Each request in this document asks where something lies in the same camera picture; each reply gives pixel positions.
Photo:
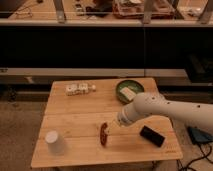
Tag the white sponge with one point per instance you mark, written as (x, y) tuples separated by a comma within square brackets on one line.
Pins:
[(128, 93)]

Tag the blue box on floor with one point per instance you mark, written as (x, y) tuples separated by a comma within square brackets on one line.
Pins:
[(199, 137)]

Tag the wooden table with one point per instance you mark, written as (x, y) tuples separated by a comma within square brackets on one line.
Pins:
[(78, 119)]

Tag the dark object on shelf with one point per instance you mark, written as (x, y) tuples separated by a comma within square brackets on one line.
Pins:
[(99, 10)]

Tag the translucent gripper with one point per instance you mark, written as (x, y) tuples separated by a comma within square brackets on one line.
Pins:
[(111, 126)]

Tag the black phone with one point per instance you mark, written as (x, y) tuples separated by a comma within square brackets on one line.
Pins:
[(151, 135)]

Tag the plastic bottle with label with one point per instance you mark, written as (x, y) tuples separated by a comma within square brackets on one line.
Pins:
[(79, 88)]

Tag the green bowl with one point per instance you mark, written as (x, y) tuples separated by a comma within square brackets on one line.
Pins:
[(131, 84)]

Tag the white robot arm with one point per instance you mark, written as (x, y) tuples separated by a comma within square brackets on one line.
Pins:
[(146, 104)]

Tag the cluttered tray on shelf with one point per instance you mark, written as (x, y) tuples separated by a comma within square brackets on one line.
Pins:
[(135, 9)]

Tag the white paper cup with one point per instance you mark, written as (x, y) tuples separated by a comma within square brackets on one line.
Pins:
[(54, 142)]

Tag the red chili pepper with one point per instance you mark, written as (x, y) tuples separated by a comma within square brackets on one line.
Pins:
[(103, 134)]

